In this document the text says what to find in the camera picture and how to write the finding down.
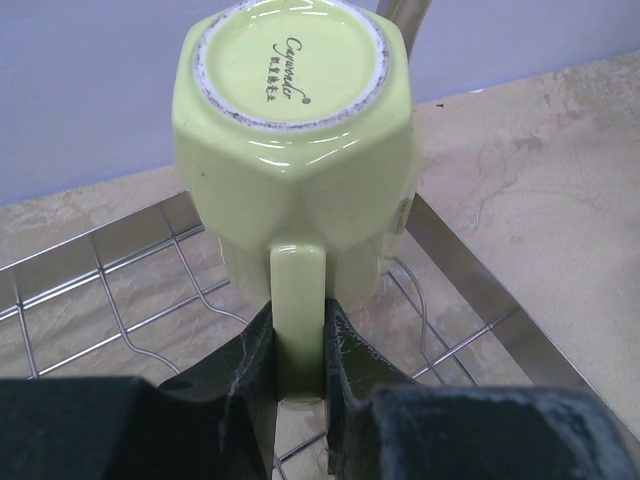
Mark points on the steel two-tier dish rack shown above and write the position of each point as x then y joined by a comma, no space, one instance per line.
520,265

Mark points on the light green mug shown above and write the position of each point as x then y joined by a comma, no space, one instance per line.
293,130

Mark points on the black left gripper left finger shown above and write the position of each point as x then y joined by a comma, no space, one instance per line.
215,420

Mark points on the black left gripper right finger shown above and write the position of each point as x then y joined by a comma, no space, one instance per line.
382,424

